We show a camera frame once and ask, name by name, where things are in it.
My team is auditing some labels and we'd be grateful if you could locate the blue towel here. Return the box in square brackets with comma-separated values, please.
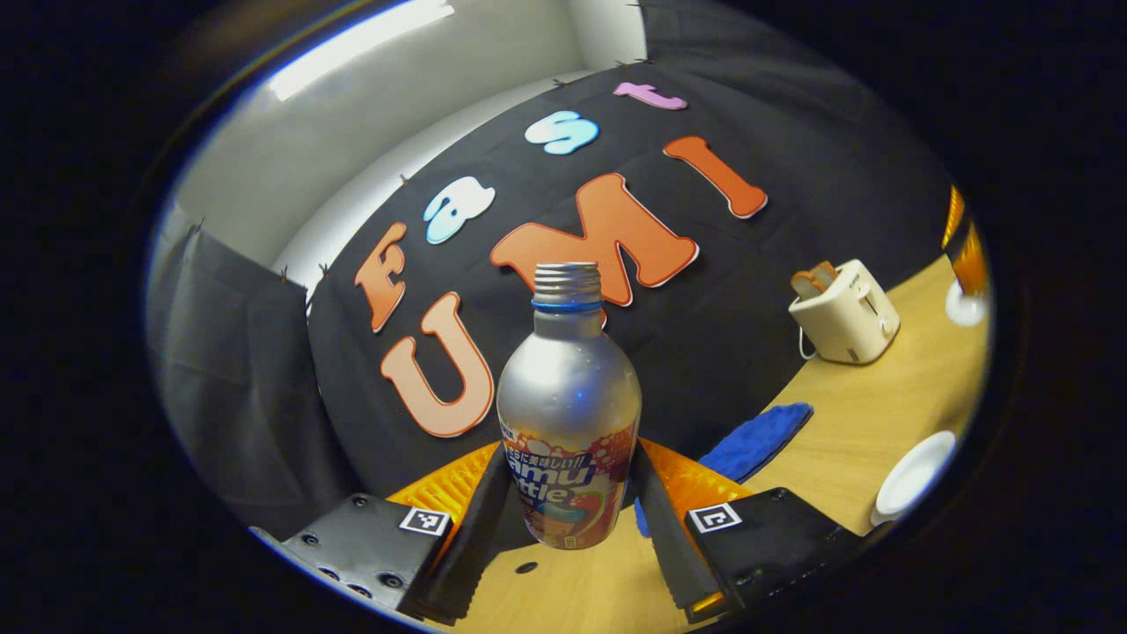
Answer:
[633, 402, 814, 539]

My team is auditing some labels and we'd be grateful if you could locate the white teacup lid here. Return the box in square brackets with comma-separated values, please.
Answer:
[946, 280, 989, 328]

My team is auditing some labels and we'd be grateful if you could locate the white toaster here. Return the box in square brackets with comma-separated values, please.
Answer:
[788, 259, 902, 366]

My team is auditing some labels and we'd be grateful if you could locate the black backdrop cloth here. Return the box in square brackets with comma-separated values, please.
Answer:
[145, 0, 961, 538]

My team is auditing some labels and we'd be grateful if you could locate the white teacup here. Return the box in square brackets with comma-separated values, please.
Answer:
[876, 430, 958, 518]

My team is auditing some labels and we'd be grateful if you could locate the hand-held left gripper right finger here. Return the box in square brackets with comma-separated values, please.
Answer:
[630, 438, 871, 626]

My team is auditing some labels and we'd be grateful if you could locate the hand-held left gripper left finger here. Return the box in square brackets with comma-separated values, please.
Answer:
[249, 440, 513, 626]

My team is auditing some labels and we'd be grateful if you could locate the silver water bottle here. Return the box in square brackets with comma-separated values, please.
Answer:
[497, 262, 643, 551]

